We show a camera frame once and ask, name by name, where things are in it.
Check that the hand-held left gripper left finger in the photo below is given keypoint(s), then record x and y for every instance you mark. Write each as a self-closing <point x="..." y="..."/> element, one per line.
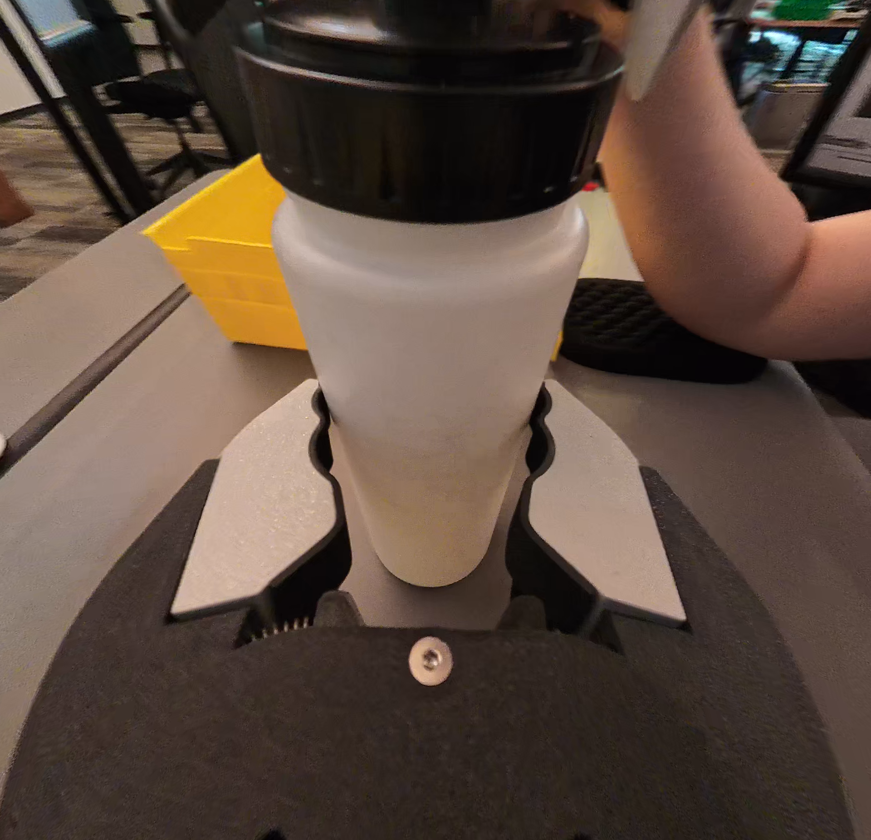
<point x="259" y="514"/>

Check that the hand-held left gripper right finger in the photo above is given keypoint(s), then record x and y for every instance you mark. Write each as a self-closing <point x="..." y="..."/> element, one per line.
<point x="606" y="514"/>

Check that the white plastic bottle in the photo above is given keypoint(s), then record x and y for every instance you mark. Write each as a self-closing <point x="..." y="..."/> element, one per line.
<point x="436" y="378"/>

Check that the yellow plastic bin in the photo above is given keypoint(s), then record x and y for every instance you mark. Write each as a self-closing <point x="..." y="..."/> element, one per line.
<point x="225" y="269"/>

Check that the black bottle lid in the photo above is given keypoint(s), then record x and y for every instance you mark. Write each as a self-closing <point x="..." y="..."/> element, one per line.
<point x="429" y="119"/>

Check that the person's right forearm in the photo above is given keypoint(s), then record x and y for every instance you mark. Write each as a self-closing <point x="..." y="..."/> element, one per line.
<point x="721" y="214"/>

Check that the black office chair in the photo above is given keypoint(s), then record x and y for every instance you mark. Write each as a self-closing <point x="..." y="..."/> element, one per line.
<point x="163" y="105"/>

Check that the black metal stand leg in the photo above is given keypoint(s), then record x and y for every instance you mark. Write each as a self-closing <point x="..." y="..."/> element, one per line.
<point x="75" y="119"/>

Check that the black textured pad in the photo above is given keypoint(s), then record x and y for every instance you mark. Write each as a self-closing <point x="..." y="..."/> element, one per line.
<point x="653" y="334"/>

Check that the wooden furniture leg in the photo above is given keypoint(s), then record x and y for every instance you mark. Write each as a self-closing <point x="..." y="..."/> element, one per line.
<point x="11" y="201"/>

